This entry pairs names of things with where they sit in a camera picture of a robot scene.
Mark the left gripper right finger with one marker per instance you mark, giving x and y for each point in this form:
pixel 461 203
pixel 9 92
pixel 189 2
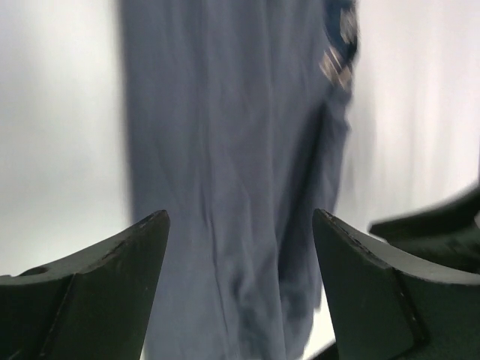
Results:
pixel 389 304

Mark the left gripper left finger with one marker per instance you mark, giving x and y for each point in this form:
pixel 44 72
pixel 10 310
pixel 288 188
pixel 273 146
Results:
pixel 92 304

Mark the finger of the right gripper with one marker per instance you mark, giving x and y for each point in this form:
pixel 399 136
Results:
pixel 447 234

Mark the blue graphic tank top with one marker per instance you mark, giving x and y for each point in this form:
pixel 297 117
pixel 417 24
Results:
pixel 236 125

